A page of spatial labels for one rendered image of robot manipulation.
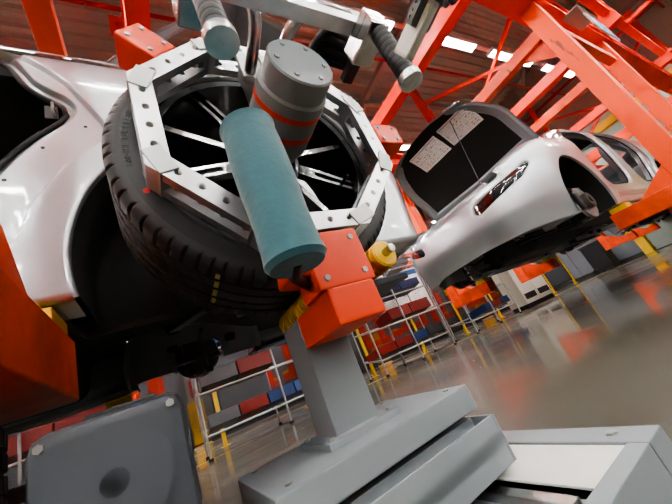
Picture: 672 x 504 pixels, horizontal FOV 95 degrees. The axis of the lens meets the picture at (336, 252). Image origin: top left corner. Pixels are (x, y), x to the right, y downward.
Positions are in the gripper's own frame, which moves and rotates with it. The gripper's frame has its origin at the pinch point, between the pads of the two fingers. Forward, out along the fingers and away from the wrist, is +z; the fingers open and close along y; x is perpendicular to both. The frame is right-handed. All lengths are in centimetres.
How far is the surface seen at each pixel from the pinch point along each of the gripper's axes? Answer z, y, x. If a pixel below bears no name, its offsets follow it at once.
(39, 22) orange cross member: 74, 53, -217
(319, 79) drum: 12.8, 3.1, -14.1
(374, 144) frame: 24.9, -20.4, -17.4
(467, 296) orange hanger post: 249, -372, -57
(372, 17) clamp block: 1.7, -9.6, -22.3
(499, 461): 46, -12, 49
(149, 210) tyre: 40, 30, -11
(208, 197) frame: 32.1, 22.7, -4.9
